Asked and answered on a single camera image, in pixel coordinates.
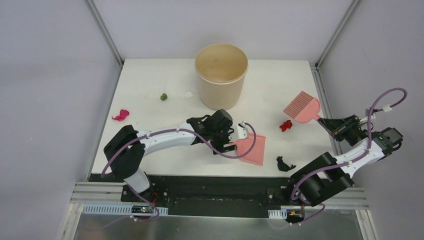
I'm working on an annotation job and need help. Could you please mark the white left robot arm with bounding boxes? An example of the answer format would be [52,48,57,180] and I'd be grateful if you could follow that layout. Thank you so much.
[101,109,233,203]

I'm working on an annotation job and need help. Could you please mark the beige paper bucket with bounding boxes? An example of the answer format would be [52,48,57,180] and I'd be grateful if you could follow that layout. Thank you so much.
[194,43,249,110]

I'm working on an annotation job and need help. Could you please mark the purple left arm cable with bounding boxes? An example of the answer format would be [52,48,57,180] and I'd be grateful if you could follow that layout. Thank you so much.
[100,121,257,223]

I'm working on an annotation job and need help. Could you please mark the pink hand brush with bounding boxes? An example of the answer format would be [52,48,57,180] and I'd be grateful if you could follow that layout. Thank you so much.
[283,91,321,124]

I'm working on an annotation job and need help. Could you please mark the green paper scrap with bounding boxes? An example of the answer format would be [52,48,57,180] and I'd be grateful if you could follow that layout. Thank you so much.
[160,93,168,101]

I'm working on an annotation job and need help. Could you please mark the black paper scrap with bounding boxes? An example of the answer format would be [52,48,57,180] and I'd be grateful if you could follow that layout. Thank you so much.
[276,156,297,172]

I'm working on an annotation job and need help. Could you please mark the left white slotted cable duct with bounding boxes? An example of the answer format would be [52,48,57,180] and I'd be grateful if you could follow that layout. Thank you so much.
[82,203,169,217]

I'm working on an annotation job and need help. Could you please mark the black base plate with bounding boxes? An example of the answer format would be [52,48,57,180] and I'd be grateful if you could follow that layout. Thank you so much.
[120,172,325,220]

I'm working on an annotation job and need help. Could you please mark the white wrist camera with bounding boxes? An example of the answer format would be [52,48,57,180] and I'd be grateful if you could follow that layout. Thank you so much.
[359,104,392,126]
[229,121,250,143]

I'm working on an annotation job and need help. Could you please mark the white slotted cable duct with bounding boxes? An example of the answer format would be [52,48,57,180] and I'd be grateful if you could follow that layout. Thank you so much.
[82,203,169,217]
[267,209,288,220]

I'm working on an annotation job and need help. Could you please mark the right white slotted cable duct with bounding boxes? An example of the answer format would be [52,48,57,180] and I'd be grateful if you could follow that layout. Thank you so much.
[267,209,288,220]

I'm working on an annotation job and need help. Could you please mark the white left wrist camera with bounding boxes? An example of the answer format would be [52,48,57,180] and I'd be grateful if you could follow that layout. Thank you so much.
[229,121,250,143]

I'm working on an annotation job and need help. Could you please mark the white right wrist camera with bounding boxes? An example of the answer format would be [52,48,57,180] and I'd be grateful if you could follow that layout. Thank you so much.
[359,104,392,126]

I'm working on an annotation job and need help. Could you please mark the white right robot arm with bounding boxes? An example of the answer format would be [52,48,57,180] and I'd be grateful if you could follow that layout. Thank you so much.
[283,115,403,207]

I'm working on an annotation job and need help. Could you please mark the pink dustpan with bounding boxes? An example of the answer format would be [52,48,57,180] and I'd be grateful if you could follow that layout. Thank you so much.
[228,133,266,166]

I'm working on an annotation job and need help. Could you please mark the red paper scrap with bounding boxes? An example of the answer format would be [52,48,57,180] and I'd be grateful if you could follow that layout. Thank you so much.
[279,120,293,132]

